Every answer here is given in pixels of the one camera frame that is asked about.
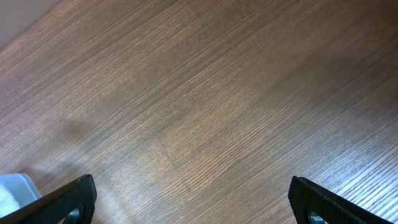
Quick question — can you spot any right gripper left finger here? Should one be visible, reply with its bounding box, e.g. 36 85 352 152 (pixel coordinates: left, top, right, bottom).
1 174 97 224

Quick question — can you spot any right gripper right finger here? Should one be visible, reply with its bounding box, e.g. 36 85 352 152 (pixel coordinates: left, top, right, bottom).
288 176 392 224

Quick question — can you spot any clear plastic storage bin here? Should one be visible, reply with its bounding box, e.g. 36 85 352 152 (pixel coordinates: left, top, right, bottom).
1 173 41 218

